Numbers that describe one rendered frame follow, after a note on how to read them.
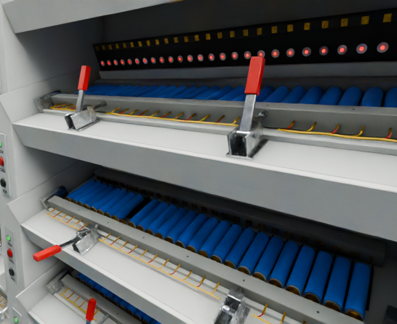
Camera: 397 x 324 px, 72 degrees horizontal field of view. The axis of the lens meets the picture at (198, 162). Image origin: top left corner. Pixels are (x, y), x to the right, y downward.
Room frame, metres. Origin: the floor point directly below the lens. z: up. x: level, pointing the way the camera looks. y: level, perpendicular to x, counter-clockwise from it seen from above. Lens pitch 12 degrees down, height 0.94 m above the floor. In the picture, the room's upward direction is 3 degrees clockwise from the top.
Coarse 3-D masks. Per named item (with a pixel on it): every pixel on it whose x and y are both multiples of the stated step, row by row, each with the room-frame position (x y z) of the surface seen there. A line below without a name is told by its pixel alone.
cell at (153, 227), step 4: (172, 204) 0.45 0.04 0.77; (168, 208) 0.44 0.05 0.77; (172, 208) 0.44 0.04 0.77; (176, 208) 0.45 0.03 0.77; (164, 212) 0.43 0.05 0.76; (168, 212) 0.43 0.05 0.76; (172, 212) 0.44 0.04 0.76; (160, 216) 0.43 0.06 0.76; (164, 216) 0.43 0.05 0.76; (168, 216) 0.43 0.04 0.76; (156, 220) 0.42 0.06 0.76; (160, 220) 0.42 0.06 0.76; (164, 220) 0.42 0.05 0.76; (152, 224) 0.41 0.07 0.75; (156, 224) 0.41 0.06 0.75; (160, 224) 0.41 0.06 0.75; (148, 228) 0.41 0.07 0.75; (152, 228) 0.40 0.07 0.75; (156, 228) 0.41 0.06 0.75; (152, 232) 0.40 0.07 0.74
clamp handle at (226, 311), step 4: (224, 308) 0.25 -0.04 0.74; (228, 308) 0.25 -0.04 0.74; (224, 312) 0.26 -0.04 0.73; (228, 312) 0.25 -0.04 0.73; (220, 316) 0.25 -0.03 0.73; (224, 316) 0.25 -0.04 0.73; (228, 316) 0.25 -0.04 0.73; (216, 320) 0.25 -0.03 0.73; (220, 320) 0.25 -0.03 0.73; (224, 320) 0.25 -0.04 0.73; (228, 320) 0.25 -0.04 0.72
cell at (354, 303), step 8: (360, 264) 0.29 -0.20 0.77; (352, 272) 0.29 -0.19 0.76; (360, 272) 0.28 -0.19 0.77; (368, 272) 0.28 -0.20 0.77; (352, 280) 0.28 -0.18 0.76; (360, 280) 0.27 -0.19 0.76; (368, 280) 0.28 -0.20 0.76; (352, 288) 0.27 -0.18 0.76; (360, 288) 0.26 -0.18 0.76; (368, 288) 0.27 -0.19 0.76; (352, 296) 0.26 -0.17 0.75; (360, 296) 0.26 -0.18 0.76; (352, 304) 0.25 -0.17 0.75; (360, 304) 0.25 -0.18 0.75; (360, 312) 0.24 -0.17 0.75
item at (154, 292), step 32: (32, 192) 0.51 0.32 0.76; (64, 192) 0.55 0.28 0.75; (32, 224) 0.49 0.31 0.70; (64, 224) 0.47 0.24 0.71; (64, 256) 0.42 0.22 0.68; (96, 256) 0.39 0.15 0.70; (128, 256) 0.38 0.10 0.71; (128, 288) 0.32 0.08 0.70; (160, 288) 0.32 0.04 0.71; (192, 288) 0.31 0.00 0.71; (384, 288) 0.28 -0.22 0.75; (160, 320) 0.31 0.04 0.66; (192, 320) 0.27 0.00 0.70; (256, 320) 0.26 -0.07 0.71; (384, 320) 0.24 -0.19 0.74
